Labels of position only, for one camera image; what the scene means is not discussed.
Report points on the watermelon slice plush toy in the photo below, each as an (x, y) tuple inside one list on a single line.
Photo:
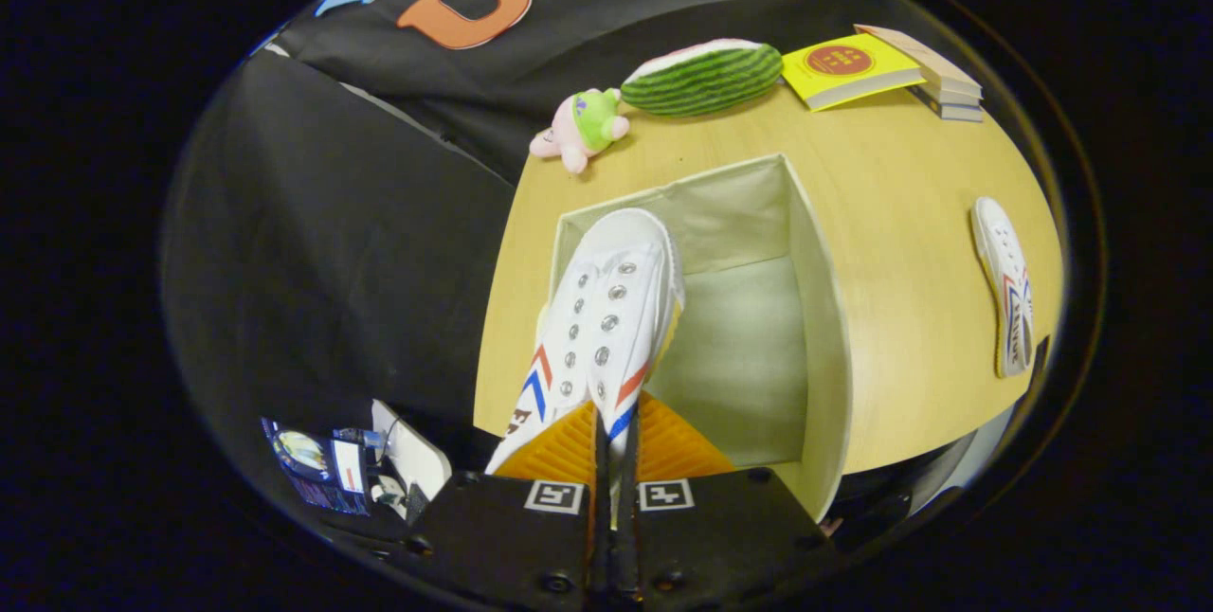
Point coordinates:
[(706, 77)]

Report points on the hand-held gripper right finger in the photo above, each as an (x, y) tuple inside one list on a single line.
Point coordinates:
[(627, 517)]

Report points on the laptop with lit screen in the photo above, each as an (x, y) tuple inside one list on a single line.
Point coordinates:
[(313, 465)]

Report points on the pale paperback book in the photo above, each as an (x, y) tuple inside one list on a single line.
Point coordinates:
[(955, 112), (950, 98)]

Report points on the white flat object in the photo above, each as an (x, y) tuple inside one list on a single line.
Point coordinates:
[(412, 456)]

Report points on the beige cover book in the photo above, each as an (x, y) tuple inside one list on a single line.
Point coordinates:
[(914, 53)]

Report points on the pink and green plush toy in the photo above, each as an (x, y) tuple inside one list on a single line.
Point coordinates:
[(583, 124)]

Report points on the yellow book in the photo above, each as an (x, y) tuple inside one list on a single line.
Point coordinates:
[(848, 67)]

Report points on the white canvas shoe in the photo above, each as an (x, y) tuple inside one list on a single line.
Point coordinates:
[(1006, 280), (606, 309)]

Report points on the black table clamp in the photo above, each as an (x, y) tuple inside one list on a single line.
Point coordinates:
[(1039, 361)]

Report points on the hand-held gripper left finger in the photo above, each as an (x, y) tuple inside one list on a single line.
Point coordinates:
[(602, 517)]

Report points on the pale green fabric storage box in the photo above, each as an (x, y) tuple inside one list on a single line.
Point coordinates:
[(758, 356)]

